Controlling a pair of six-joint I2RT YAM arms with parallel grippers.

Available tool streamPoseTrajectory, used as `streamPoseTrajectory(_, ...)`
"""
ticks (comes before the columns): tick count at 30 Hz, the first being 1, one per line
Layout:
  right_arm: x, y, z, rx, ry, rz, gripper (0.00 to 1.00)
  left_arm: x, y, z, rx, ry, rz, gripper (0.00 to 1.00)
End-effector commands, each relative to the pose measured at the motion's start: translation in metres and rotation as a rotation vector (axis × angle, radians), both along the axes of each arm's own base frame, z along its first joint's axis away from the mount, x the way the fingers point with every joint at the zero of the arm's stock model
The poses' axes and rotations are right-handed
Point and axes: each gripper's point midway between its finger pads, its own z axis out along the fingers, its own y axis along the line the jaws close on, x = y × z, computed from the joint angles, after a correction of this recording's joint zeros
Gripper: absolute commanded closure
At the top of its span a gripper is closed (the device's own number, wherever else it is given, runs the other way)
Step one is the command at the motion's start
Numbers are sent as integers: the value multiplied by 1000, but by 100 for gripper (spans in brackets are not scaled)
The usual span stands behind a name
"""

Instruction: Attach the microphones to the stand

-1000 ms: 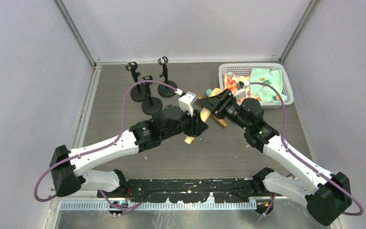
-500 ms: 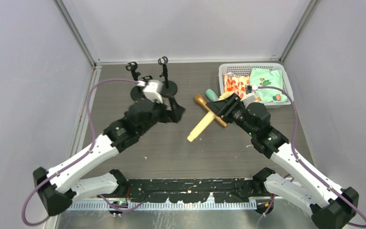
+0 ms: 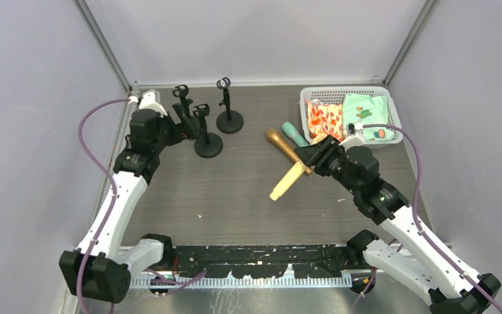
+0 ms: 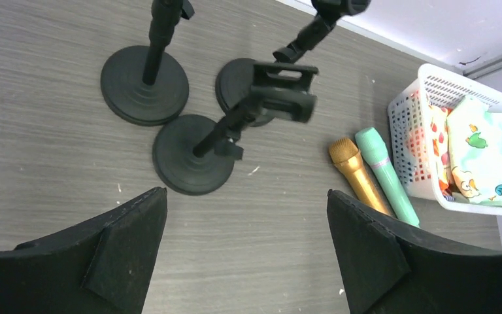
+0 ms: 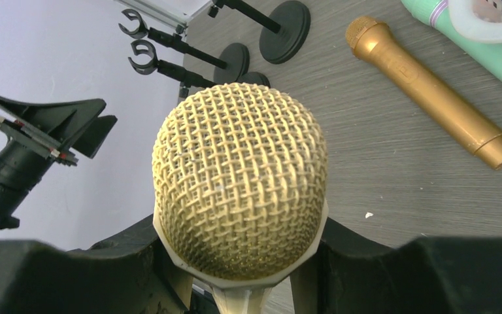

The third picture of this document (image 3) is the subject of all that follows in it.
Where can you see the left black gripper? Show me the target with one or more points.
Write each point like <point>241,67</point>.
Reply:
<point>180,116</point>

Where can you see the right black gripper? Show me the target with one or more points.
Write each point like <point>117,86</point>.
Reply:
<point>314,154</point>

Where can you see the beige microphone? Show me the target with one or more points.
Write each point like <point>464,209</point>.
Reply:
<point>289,179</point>

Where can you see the black mic stand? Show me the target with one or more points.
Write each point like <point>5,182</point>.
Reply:
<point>183,99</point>
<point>229,121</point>
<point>207,144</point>

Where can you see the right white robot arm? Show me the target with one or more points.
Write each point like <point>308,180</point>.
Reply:
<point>435,274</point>

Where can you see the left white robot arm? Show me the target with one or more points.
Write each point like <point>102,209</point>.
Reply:
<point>96,269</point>

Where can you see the orange patterned cloth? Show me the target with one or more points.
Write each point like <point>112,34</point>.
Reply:
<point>325,118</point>

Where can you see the mint green microphone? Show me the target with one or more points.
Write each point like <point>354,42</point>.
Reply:
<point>292,133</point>

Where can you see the green patterned cloth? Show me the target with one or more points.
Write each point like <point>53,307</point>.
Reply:
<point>367,110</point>

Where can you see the gold microphone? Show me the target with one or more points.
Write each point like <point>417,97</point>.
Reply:
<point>275,138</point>

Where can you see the white plastic basket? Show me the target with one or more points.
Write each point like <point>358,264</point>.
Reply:
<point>336,94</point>

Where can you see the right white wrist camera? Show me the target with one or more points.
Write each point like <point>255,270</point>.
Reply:
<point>355,136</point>

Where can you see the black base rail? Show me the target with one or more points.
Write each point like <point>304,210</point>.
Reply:
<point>261,261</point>

